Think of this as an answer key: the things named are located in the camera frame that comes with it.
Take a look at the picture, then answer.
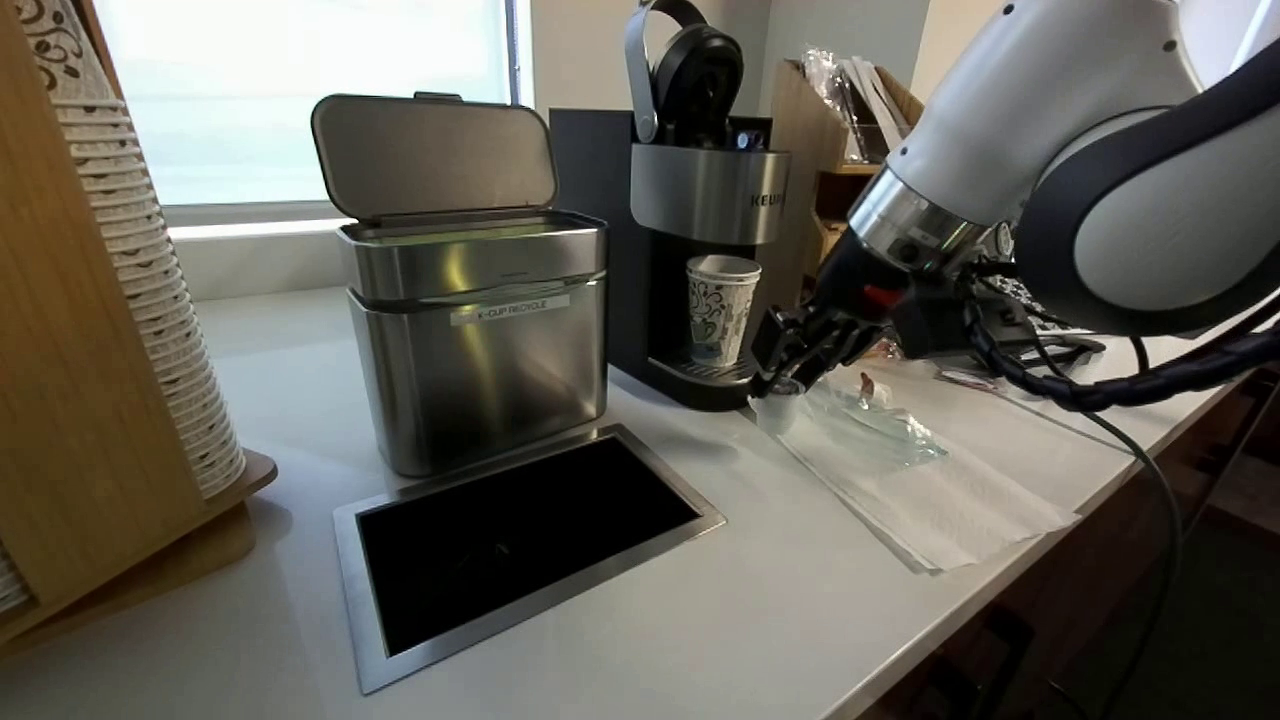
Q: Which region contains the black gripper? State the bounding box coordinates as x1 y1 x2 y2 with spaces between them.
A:
753 242 936 399

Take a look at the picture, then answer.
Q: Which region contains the patterned paper coffee cup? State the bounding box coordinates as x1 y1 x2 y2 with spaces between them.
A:
685 253 767 380

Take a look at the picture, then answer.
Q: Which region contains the black silver pod coffee machine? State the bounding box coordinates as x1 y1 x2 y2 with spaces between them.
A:
547 0 791 410

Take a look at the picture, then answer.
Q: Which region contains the clear plastic zip bag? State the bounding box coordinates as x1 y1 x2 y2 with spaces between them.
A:
789 364 953 462

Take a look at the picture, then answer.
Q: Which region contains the wooden condiment organizer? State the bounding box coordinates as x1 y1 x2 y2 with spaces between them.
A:
761 53 932 321

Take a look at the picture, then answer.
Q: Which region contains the bundle of tea packets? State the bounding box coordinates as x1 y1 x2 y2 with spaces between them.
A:
800 47 928 169

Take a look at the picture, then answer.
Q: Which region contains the stainless steel lidded bin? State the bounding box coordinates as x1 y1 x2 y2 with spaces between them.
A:
309 89 614 478

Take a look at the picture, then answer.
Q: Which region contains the tall patterned paper cup stack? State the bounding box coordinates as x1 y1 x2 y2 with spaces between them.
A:
10 0 254 502

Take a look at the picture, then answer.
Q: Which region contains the wooden cup dispenser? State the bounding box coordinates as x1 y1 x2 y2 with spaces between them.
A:
0 0 281 650

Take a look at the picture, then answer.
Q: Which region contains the short paper cup stack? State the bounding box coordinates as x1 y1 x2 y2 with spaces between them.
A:
0 541 31 619

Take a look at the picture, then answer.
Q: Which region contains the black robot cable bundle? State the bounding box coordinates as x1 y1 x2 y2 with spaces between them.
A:
960 255 1280 415

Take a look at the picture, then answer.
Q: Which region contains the long camera cable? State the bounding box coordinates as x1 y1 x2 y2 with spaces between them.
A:
1065 396 1192 720

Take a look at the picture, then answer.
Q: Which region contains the window with white frame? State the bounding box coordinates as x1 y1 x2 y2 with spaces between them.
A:
88 0 535 226

